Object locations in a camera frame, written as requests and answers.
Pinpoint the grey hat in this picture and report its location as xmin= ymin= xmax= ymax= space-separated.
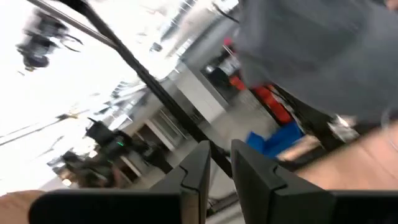
xmin=234 ymin=0 xmax=398 ymax=124

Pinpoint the black overhead camera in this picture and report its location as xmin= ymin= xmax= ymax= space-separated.
xmin=17 ymin=9 xmax=83 ymax=72

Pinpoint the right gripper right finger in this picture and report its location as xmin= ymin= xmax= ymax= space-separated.
xmin=231 ymin=139 xmax=398 ymax=224

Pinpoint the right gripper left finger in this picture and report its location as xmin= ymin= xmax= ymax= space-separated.
xmin=28 ymin=140 xmax=211 ymax=224

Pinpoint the large blue plastic bin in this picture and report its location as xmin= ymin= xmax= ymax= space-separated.
xmin=264 ymin=121 xmax=305 ymax=158

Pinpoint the small blue plastic bin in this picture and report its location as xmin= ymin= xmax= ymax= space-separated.
xmin=246 ymin=132 xmax=267 ymax=153

